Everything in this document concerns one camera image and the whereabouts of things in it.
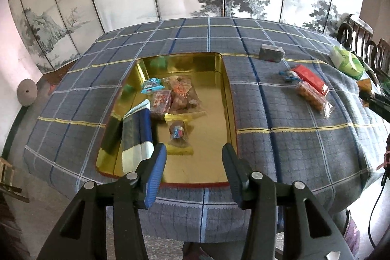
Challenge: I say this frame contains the small clear candy bag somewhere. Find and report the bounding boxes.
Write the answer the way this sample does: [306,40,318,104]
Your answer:
[165,112,195,155]

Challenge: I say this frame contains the teal snack packet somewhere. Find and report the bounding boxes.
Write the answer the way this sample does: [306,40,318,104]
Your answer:
[141,77,165,95]
[279,70,302,83]

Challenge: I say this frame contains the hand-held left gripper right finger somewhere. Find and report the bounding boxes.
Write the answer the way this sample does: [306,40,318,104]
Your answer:
[222,143,355,260]

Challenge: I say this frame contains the wide clear bag orange snacks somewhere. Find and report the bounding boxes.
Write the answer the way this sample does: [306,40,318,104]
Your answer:
[166,76,208,117]

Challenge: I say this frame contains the long clear bag orange snacks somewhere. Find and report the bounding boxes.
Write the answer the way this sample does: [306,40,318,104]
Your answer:
[295,81,334,119]

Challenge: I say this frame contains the bamboo stool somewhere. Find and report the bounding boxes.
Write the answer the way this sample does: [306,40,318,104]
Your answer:
[0,156,31,204]

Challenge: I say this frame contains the grey block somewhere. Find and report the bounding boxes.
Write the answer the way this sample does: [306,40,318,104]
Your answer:
[259,44,284,63]

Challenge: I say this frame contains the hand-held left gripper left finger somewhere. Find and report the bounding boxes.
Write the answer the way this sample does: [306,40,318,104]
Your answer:
[37,143,167,260]

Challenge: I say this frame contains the black cable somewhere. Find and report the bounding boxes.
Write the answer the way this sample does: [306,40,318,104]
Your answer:
[367,169,390,248]

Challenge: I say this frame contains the navy and white snack packet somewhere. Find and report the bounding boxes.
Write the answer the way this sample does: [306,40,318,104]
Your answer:
[122,98,154,178]

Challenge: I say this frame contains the green tissue pack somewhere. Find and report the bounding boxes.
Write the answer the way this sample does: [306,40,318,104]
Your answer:
[328,46,365,80]

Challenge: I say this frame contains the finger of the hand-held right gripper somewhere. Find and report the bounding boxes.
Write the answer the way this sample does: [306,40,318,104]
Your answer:
[364,100,390,125]
[359,91,390,105]

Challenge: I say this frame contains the purple cloth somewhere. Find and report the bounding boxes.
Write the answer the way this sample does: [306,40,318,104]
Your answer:
[344,210,361,255]

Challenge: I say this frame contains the round stone disc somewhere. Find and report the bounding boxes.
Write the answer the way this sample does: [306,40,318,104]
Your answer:
[17,79,38,106]

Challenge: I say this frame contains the gold tin box red sides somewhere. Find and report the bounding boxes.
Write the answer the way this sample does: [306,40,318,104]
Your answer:
[96,52,239,187]

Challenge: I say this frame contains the red snack packet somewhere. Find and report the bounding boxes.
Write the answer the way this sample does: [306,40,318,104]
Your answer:
[289,64,330,97]

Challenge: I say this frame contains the orange snack bag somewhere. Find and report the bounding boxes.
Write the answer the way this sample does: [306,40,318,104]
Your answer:
[356,78,374,96]

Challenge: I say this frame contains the brown cake packet red label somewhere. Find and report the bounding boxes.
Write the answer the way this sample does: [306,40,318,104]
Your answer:
[149,90,173,120]

